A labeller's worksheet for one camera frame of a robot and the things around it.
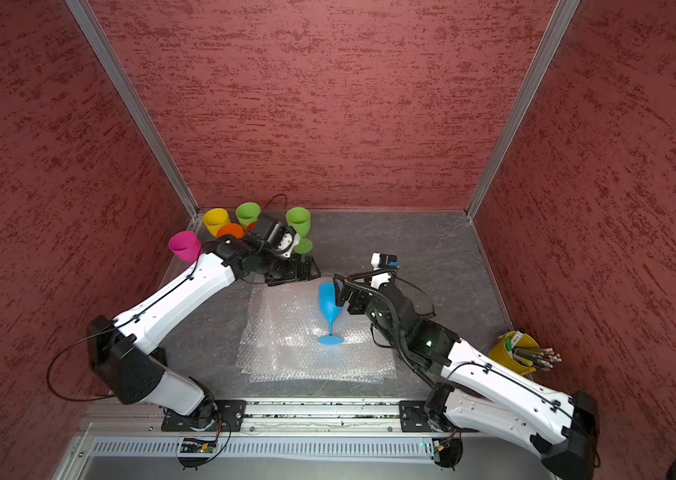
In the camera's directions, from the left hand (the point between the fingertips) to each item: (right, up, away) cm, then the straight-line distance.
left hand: (305, 282), depth 77 cm
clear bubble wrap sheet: (-8, -13, +8) cm, 17 cm away
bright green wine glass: (-24, +21, +26) cm, 41 cm away
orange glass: (-27, +15, +18) cm, 36 cm away
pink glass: (-43, +9, +21) cm, 49 cm away
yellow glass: (-34, +18, +23) cm, 45 cm away
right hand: (+11, 0, -6) cm, 13 cm away
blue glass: (+6, -10, +8) cm, 14 cm away
